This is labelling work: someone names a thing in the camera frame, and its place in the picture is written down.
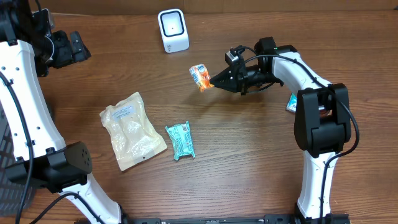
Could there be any teal tissue pack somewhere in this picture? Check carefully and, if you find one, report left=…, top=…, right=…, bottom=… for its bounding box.
left=285, top=93, right=297, bottom=113

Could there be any white barcode scanner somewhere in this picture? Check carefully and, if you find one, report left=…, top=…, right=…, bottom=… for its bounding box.
left=157, top=9, right=190, bottom=54

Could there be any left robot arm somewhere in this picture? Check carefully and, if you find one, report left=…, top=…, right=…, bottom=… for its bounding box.
left=1, top=1, right=128, bottom=223

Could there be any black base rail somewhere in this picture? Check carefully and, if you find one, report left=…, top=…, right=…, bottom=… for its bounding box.
left=74, top=213, right=351, bottom=224

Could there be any teal crinkled snack packet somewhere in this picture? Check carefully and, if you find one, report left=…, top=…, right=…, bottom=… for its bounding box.
left=165, top=121, right=196, bottom=161

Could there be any orange tissue pack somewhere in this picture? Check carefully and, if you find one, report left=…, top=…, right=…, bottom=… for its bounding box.
left=189, top=64, right=214, bottom=92

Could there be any grey plastic mesh basket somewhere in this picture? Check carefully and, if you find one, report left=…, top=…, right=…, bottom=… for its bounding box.
left=0, top=107, right=24, bottom=217

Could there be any clear white plastic pouch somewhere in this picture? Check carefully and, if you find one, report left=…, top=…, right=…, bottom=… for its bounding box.
left=99, top=92, right=167, bottom=171

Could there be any brown cardboard backdrop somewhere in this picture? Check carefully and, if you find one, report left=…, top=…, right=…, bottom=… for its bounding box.
left=39, top=0, right=397, bottom=15

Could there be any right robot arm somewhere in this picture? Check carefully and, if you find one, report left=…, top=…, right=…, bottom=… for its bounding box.
left=210, top=37, right=352, bottom=223

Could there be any green lidded container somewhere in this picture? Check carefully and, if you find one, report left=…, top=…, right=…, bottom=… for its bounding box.
left=318, top=106, right=331, bottom=117

